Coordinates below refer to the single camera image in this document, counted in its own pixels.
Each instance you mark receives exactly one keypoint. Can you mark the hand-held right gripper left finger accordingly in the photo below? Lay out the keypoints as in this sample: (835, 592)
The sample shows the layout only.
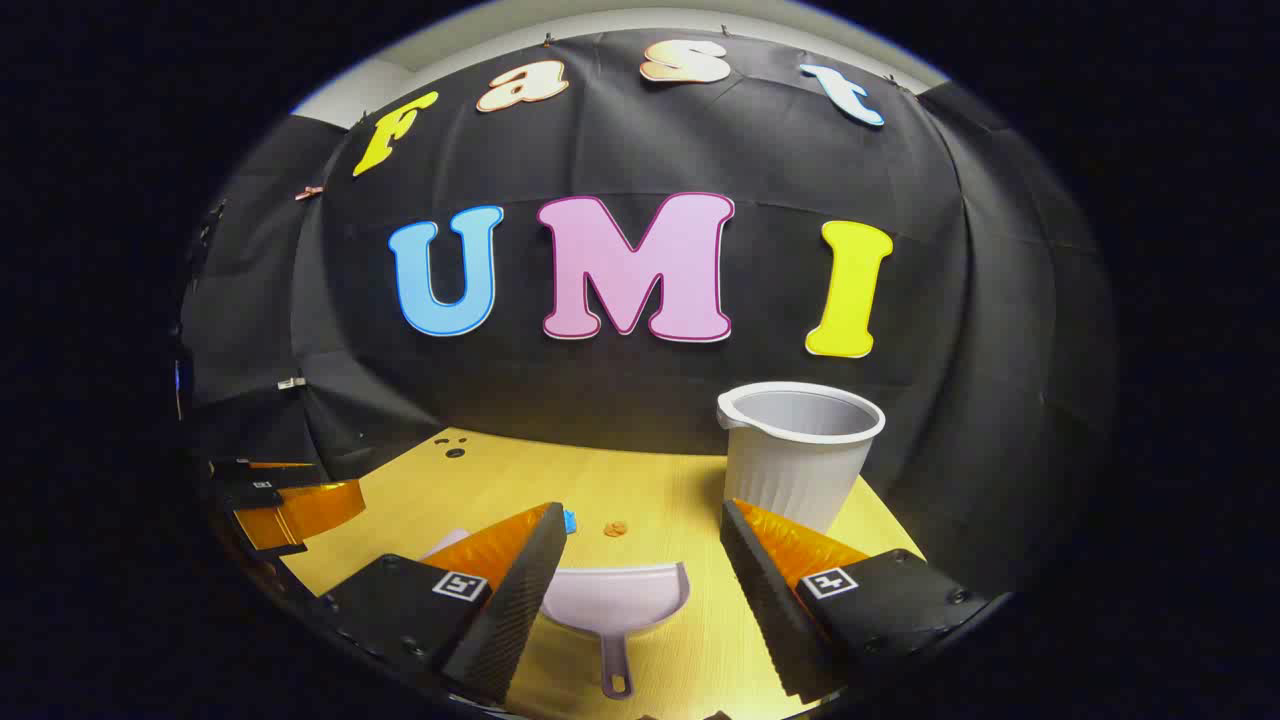
(520, 590)

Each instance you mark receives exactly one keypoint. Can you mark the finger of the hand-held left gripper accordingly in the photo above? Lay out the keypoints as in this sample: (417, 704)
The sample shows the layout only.
(300, 515)
(270, 474)

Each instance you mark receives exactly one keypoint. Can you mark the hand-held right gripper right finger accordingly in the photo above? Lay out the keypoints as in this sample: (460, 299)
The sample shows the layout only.
(765, 590)

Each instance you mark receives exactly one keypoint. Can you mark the lilac plastic dustpan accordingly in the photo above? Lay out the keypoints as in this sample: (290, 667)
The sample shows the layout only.
(615, 600)

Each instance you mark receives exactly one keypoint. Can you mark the orange paper trash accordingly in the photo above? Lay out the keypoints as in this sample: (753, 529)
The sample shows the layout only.
(615, 528)

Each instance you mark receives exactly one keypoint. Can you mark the white ribbed garbage bin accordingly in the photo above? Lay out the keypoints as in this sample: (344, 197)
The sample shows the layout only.
(790, 470)

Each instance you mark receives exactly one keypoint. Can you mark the wooden desktop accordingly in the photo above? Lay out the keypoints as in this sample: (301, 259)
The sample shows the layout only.
(660, 490)

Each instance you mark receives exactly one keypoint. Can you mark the black backdrop cloth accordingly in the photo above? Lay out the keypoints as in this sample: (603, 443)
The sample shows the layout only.
(770, 150)

